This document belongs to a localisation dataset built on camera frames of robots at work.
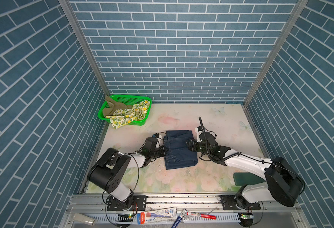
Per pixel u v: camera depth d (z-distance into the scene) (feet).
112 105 3.62
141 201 2.42
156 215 2.27
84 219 2.18
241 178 2.70
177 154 2.91
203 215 2.27
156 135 2.78
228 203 2.41
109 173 1.50
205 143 2.14
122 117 3.24
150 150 2.40
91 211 2.34
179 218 2.24
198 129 2.57
